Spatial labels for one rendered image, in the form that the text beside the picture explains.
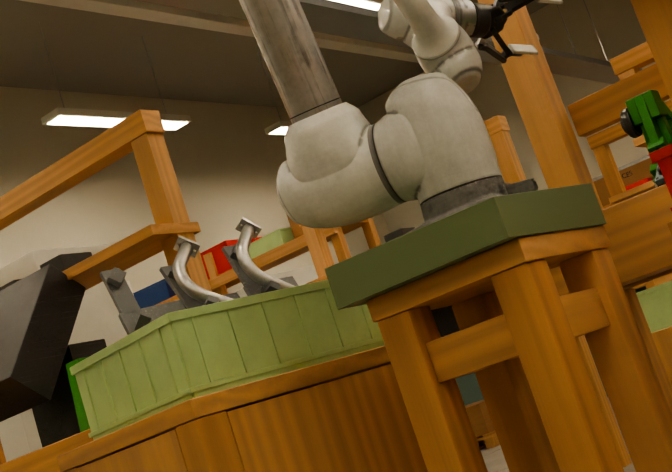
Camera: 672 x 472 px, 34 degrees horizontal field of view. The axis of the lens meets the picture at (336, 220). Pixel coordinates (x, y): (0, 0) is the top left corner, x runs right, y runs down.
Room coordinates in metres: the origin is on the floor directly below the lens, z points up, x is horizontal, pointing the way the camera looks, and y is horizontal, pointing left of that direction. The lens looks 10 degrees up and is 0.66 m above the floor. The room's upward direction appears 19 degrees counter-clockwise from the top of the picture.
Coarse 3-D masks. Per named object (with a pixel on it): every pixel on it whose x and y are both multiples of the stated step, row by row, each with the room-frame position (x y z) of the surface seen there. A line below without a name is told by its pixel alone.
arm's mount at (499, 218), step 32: (544, 192) 1.79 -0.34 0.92; (576, 192) 1.89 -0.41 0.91; (448, 224) 1.71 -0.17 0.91; (480, 224) 1.68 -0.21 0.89; (512, 224) 1.68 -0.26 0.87; (544, 224) 1.76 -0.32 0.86; (576, 224) 1.85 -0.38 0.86; (384, 256) 1.80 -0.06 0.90; (416, 256) 1.76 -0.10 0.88; (448, 256) 1.73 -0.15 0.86; (352, 288) 1.85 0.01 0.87; (384, 288) 1.81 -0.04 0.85
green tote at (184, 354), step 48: (288, 288) 2.22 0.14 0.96; (144, 336) 2.09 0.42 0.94; (192, 336) 2.04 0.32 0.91; (240, 336) 2.12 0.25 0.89; (288, 336) 2.20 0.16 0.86; (336, 336) 2.28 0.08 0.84; (96, 384) 2.25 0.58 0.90; (144, 384) 2.13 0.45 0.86; (192, 384) 2.02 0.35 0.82; (240, 384) 2.09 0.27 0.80; (96, 432) 2.29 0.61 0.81
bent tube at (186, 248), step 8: (184, 240) 2.48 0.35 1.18; (176, 248) 2.50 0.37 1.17; (184, 248) 2.46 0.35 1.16; (192, 248) 2.49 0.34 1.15; (176, 256) 2.45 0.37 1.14; (184, 256) 2.45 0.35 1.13; (192, 256) 2.51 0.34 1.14; (176, 264) 2.42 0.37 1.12; (184, 264) 2.43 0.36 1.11; (176, 272) 2.41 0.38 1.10; (184, 272) 2.41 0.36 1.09; (176, 280) 2.41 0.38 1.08; (184, 280) 2.40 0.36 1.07; (184, 288) 2.40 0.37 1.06; (192, 288) 2.39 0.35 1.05; (200, 288) 2.40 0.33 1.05; (192, 296) 2.40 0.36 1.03; (200, 296) 2.40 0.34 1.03; (216, 296) 2.41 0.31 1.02; (224, 296) 2.42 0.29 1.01
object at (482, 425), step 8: (472, 408) 11.02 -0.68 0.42; (480, 408) 10.98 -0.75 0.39; (472, 416) 11.04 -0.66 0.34; (480, 416) 10.99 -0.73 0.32; (488, 416) 11.07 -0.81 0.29; (472, 424) 11.05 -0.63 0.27; (480, 424) 11.01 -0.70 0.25; (488, 424) 11.02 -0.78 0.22; (480, 432) 11.03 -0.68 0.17; (488, 432) 10.98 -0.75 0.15; (480, 440) 11.02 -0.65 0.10; (488, 440) 10.98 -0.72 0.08; (496, 440) 11.00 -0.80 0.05; (480, 448) 11.44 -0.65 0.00; (488, 448) 10.99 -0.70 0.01
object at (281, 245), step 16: (352, 224) 7.74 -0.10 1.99; (368, 224) 7.85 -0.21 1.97; (256, 240) 7.91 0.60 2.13; (272, 240) 7.83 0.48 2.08; (288, 240) 7.82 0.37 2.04; (304, 240) 7.59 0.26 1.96; (336, 240) 7.50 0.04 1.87; (368, 240) 7.87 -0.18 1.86; (208, 256) 8.14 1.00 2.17; (224, 256) 8.09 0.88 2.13; (256, 256) 7.95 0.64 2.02; (272, 256) 7.77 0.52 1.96; (288, 256) 8.19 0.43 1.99; (208, 272) 8.17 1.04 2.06; (224, 272) 8.09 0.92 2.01; (144, 288) 8.59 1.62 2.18; (160, 288) 8.52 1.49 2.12; (224, 288) 8.17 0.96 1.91; (144, 304) 8.62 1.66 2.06
